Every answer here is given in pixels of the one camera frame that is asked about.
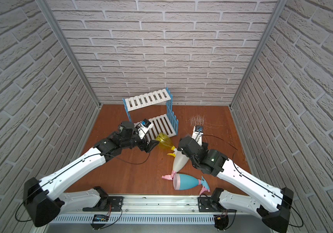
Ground yellow spray bottle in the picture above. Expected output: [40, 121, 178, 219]
[156, 133, 176, 157]

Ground white pink spray bottle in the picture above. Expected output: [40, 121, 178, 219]
[162, 146, 189, 180]

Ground blue white wooden shelf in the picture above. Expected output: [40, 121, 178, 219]
[123, 87, 179, 140]

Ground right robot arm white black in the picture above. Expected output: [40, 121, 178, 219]
[177, 136, 294, 233]

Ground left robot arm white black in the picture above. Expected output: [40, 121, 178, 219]
[23, 119, 159, 227]

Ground teal pink spray bottle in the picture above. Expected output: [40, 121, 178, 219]
[173, 173, 210, 195]

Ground black round connector box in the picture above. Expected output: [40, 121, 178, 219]
[214, 215, 229, 231]

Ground small green circuit board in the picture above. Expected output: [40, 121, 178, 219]
[93, 215, 110, 222]

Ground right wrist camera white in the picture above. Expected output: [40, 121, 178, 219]
[192, 125, 203, 146]

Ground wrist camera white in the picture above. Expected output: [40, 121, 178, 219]
[135, 118, 154, 139]
[192, 125, 203, 146]

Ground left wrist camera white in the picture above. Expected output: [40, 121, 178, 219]
[135, 118, 154, 139]

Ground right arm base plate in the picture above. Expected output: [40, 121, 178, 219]
[197, 196, 236, 214]

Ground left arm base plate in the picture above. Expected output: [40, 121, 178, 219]
[83, 196, 124, 212]

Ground aluminium front rail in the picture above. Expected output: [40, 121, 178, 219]
[52, 195, 260, 228]

